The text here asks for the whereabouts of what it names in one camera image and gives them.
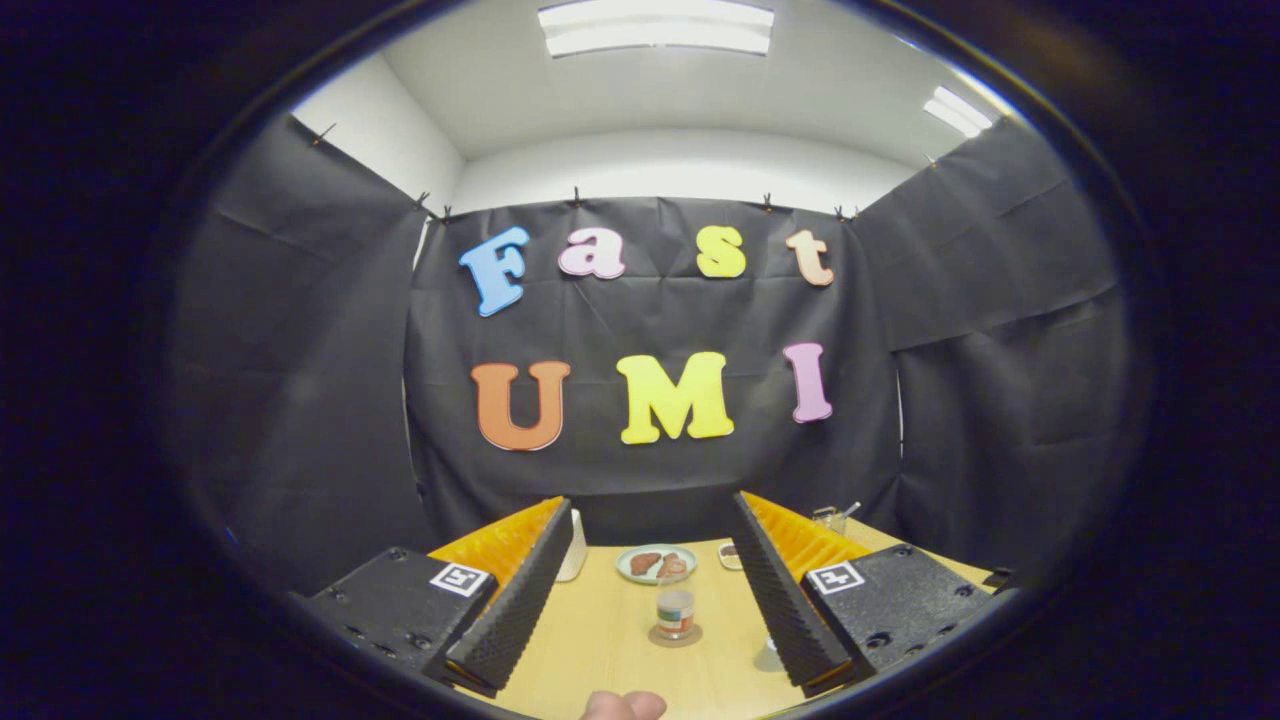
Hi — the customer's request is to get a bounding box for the white toaster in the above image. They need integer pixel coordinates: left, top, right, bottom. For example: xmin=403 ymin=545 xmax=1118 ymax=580
xmin=555 ymin=508 xmax=589 ymax=583

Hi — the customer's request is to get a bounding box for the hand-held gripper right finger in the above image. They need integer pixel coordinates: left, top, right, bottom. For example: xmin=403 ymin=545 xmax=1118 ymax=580
xmin=728 ymin=490 xmax=1001 ymax=699

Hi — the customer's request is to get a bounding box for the large ceiling light panel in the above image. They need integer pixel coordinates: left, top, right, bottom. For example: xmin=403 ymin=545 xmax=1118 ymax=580
xmin=537 ymin=0 xmax=776 ymax=58

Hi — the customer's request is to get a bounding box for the small ceiling light panel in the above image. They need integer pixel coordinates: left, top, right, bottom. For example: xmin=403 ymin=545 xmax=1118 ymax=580
xmin=922 ymin=85 xmax=996 ymax=139

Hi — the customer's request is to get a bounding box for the black backdrop cloth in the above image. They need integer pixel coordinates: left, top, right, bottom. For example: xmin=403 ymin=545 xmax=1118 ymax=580
xmin=165 ymin=110 xmax=1131 ymax=601

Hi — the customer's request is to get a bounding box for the wooden table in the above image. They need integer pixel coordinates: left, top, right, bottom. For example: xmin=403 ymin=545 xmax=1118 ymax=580
xmin=430 ymin=515 xmax=1001 ymax=720

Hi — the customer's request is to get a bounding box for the pale green plate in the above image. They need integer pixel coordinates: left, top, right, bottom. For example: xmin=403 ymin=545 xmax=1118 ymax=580
xmin=615 ymin=543 xmax=698 ymax=586

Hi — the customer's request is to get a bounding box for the clear plastic juice bottle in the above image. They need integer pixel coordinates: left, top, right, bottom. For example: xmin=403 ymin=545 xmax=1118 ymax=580
xmin=655 ymin=552 xmax=698 ymax=641

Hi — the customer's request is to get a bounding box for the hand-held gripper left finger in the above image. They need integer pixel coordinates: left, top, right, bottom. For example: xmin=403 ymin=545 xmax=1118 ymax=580
xmin=300 ymin=495 xmax=576 ymax=699

